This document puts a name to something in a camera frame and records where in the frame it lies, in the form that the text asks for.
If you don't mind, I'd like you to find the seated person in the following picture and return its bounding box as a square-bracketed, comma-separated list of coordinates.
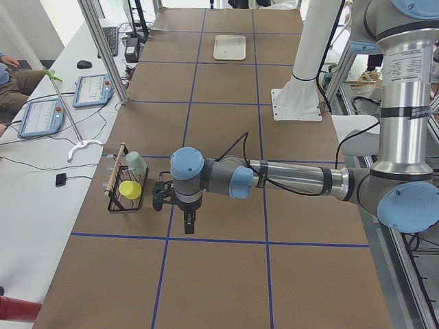
[1, 53, 46, 116]

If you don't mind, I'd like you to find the yellow cup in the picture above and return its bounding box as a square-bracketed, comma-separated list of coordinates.
[119, 180, 142, 200]

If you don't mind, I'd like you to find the black wire cup rack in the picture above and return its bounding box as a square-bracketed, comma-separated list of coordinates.
[104, 143, 149, 212]

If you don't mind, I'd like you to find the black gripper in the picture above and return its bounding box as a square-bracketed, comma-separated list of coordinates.
[177, 196, 202, 234]

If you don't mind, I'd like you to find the small black puck device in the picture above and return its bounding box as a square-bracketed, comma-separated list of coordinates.
[55, 173, 67, 187]

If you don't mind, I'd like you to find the aluminium frame post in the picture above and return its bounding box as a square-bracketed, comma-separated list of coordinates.
[78, 0, 128, 105]

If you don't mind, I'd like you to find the cream plastic tray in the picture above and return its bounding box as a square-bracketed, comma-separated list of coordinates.
[213, 35, 246, 61]

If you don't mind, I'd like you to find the green cup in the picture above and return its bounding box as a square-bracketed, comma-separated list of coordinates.
[126, 151, 147, 175]

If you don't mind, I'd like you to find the black power adapter box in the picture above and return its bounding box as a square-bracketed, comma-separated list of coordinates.
[124, 38, 140, 63]

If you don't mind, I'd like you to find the reacher grabber stick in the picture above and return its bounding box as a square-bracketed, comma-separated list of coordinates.
[44, 69, 103, 163]

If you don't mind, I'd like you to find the red bottle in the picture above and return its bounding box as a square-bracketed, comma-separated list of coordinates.
[1, 287, 42, 323]

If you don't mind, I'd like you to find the black keyboard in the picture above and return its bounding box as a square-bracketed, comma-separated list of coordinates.
[102, 27, 119, 57]

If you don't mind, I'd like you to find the far teach pendant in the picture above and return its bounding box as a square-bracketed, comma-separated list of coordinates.
[73, 74, 114, 108]

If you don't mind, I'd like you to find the black computer mouse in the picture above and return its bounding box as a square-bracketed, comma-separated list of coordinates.
[76, 60, 93, 69]

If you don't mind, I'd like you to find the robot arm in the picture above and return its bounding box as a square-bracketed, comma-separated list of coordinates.
[170, 1, 438, 234]

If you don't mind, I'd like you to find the near teach pendant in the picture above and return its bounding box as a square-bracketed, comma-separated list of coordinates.
[17, 99, 64, 138]

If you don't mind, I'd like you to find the teach pendant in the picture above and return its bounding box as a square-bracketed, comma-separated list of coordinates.
[17, 99, 64, 138]
[73, 74, 114, 108]

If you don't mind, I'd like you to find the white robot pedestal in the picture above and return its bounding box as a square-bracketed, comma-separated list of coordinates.
[271, 0, 344, 121]

